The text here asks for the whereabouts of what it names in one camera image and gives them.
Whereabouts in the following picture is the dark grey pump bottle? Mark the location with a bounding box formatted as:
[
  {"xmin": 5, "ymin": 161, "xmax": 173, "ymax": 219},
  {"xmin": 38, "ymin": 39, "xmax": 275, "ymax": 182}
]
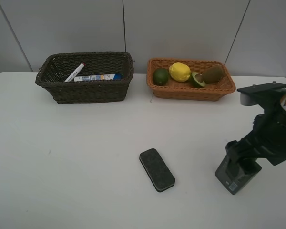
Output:
[{"xmin": 215, "ymin": 154, "xmax": 262, "ymax": 195}]

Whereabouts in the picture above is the halved avocado with pit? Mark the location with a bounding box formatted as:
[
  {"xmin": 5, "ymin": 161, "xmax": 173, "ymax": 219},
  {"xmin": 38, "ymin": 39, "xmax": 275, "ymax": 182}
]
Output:
[{"xmin": 189, "ymin": 72, "xmax": 205, "ymax": 88}]

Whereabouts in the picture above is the white marker pen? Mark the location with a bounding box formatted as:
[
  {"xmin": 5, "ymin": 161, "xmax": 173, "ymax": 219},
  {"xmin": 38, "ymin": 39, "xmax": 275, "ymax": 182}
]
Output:
[{"xmin": 65, "ymin": 63, "xmax": 85, "ymax": 82}]

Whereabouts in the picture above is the dark brown wicker basket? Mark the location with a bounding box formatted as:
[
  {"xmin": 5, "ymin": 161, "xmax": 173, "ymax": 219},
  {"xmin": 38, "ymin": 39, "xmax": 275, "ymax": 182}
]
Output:
[{"xmin": 35, "ymin": 52, "xmax": 134, "ymax": 104}]

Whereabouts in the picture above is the green lime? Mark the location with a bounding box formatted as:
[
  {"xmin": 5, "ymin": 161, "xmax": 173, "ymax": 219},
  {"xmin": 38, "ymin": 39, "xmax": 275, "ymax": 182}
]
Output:
[{"xmin": 153, "ymin": 68, "xmax": 169, "ymax": 86}]

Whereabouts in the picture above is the yellow lemon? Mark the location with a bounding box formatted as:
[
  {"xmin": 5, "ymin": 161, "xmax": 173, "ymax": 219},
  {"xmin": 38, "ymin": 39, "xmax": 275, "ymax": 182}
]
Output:
[{"xmin": 169, "ymin": 62, "xmax": 191, "ymax": 83}]

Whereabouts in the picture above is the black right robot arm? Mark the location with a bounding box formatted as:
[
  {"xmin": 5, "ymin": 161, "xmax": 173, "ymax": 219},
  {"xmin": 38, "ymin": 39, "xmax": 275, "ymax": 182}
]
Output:
[{"xmin": 225, "ymin": 82, "xmax": 286, "ymax": 179}]

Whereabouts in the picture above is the black whiteboard eraser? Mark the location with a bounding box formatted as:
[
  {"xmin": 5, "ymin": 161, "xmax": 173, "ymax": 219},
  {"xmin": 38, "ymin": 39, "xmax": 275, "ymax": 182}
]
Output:
[{"xmin": 139, "ymin": 148, "xmax": 175, "ymax": 192}]

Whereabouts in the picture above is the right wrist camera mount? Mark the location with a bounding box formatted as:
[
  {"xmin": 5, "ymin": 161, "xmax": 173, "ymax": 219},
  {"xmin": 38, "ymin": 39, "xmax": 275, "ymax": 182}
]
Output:
[{"xmin": 237, "ymin": 81, "xmax": 286, "ymax": 108}]

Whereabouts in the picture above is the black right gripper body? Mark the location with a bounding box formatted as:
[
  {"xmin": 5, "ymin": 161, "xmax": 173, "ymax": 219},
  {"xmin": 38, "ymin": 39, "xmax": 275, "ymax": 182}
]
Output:
[{"xmin": 225, "ymin": 131, "xmax": 286, "ymax": 166}]

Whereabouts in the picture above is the orange wicker basket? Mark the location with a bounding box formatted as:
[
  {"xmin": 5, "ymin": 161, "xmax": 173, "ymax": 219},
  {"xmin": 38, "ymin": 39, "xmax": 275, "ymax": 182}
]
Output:
[{"xmin": 146, "ymin": 58, "xmax": 236, "ymax": 101}]

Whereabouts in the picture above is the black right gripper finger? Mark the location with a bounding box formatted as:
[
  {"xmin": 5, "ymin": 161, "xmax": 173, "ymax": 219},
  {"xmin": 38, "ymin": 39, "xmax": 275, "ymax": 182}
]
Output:
[
  {"xmin": 239, "ymin": 158, "xmax": 261, "ymax": 172},
  {"xmin": 226, "ymin": 155, "xmax": 240, "ymax": 183}
]

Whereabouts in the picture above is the blue capped white bottle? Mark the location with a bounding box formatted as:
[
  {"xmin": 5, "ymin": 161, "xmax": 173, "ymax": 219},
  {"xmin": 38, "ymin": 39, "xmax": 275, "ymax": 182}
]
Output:
[{"xmin": 73, "ymin": 74, "xmax": 122, "ymax": 82}]

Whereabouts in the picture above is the brown kiwi fruit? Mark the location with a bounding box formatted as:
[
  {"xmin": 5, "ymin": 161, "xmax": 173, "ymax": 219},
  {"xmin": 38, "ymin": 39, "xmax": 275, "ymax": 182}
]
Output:
[{"xmin": 202, "ymin": 65, "xmax": 224, "ymax": 84}]

